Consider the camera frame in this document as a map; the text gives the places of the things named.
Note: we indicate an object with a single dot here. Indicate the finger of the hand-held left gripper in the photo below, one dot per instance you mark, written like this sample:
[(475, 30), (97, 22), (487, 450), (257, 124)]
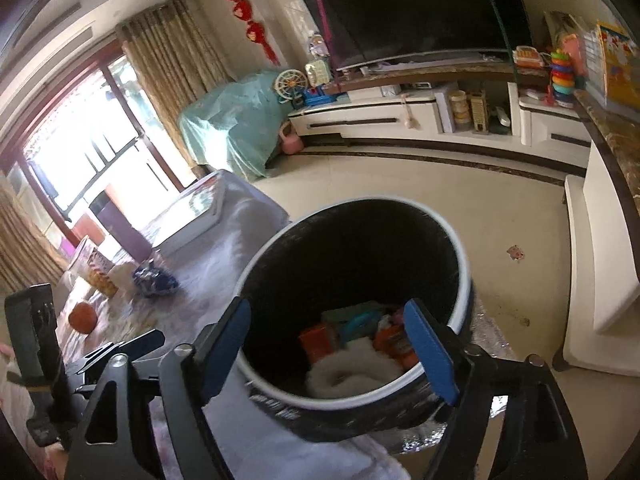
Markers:
[(85, 385), (145, 342)]

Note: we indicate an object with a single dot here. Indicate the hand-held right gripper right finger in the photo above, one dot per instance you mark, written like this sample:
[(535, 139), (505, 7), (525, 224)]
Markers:
[(430, 355)]

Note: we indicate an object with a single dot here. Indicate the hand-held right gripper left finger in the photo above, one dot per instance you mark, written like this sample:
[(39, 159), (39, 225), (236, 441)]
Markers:
[(227, 345)]

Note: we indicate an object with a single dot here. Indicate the orange snack packet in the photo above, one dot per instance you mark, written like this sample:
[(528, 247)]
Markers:
[(392, 345)]

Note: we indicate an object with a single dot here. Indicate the white foam block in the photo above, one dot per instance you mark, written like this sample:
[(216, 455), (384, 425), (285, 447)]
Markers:
[(350, 370)]

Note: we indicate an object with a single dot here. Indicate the black white-rimmed trash bin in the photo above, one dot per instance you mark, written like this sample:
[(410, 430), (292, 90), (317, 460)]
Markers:
[(350, 255)]

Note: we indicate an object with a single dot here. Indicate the orange fruit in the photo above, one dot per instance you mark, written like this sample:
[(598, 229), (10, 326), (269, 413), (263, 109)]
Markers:
[(82, 317)]

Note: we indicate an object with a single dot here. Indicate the blue crumpled wrapper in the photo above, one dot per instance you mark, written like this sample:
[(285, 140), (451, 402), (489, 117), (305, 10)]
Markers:
[(155, 280)]

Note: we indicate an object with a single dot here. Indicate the patterned snack box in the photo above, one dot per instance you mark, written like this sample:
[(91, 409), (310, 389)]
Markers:
[(102, 275)]

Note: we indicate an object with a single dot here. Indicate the teal packet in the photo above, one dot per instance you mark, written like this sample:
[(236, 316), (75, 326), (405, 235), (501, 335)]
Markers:
[(355, 322)]

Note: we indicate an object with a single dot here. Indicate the plain orange packet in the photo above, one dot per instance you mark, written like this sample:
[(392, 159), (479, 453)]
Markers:
[(316, 344)]

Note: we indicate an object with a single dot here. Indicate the beige patterned curtain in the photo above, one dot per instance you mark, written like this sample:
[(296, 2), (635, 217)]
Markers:
[(170, 70), (25, 245)]

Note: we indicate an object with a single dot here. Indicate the purple tumbler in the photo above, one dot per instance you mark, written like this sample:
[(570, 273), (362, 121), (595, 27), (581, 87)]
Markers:
[(120, 227)]

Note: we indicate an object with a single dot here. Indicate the sliding glass door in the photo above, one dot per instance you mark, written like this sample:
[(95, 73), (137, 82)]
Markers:
[(75, 150)]

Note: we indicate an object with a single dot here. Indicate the white marble-topped cabinet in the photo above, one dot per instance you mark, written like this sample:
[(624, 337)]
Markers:
[(610, 240)]

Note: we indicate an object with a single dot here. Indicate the teal cloth furniture cover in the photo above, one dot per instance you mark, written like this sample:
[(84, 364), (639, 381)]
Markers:
[(225, 120)]

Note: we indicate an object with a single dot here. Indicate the pink hanging brush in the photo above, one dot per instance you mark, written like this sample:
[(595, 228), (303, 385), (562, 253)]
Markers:
[(407, 117)]

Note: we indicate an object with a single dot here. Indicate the white television stand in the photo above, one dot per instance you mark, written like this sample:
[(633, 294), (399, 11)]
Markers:
[(365, 120)]

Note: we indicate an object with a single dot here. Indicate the stacked round containers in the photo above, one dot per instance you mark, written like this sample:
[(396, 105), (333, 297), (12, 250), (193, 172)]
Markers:
[(458, 110)]

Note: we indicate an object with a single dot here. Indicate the white remote control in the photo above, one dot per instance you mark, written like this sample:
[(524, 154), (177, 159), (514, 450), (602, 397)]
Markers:
[(502, 117)]

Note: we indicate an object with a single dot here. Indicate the blue toy vehicle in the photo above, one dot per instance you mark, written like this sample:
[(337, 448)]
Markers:
[(317, 98)]

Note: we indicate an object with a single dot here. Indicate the toy ferris wheel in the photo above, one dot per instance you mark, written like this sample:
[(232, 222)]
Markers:
[(289, 85)]

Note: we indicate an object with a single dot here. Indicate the green toy box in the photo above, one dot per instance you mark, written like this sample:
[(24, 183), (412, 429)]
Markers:
[(317, 73)]

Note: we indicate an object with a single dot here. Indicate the small doll toy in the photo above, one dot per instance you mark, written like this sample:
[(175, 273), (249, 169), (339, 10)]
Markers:
[(317, 46)]

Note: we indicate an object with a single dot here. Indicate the toy cash register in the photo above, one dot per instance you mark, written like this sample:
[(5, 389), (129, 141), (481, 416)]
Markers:
[(529, 56)]

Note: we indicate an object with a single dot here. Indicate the pink plastic toy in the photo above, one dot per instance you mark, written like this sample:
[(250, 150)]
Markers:
[(575, 55)]

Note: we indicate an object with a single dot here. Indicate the black flat television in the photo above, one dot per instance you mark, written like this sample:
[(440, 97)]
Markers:
[(415, 10)]

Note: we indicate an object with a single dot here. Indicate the colourful picture box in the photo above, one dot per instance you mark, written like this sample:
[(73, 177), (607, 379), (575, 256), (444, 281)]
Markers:
[(617, 60)]

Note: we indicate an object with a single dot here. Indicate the red hanging wall decoration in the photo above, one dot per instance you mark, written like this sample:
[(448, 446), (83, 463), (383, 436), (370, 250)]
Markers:
[(240, 5)]

